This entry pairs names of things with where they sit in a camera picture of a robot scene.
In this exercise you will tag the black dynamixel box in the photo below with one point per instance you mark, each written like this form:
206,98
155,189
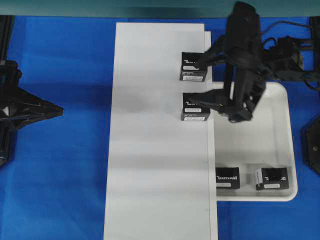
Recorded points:
189,71
191,111

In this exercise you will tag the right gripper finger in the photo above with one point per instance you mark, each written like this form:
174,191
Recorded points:
214,55
215,99

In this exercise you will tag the black box in tray left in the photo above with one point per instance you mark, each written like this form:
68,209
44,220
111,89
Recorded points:
227,178

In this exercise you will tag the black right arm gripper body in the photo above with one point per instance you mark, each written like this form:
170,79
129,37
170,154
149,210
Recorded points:
243,88

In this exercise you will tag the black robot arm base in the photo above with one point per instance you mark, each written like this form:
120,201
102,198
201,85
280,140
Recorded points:
310,142

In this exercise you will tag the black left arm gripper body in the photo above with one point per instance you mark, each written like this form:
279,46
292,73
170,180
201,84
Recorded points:
19,108

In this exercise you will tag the black box in tray right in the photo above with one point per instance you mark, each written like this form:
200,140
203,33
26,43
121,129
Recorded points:
271,179

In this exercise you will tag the white plastic tray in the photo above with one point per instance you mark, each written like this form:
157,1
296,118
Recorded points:
263,142

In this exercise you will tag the white raised base platform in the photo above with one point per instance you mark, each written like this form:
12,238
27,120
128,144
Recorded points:
160,172

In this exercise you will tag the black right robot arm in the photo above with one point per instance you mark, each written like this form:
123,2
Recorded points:
289,59

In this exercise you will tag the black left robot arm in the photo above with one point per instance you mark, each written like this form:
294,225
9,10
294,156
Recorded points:
10,76

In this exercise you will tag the black Dynamixel box on base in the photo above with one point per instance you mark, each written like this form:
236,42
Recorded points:
189,71

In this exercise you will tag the blue table cloth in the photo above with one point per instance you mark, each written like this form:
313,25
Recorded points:
54,186

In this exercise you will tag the black box in tray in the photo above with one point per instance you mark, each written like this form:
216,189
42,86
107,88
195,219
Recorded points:
227,178
271,179

